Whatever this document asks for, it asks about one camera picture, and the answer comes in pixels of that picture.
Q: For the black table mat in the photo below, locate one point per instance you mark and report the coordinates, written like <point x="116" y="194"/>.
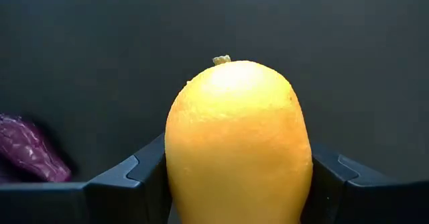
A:
<point x="100" y="49"/>

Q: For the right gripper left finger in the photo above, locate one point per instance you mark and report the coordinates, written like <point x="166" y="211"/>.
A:
<point x="67" y="204"/>

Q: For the long purple sweet potato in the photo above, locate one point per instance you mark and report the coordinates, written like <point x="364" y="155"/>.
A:
<point x="30" y="147"/>

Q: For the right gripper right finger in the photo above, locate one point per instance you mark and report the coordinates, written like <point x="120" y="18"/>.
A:
<point x="368" y="204"/>

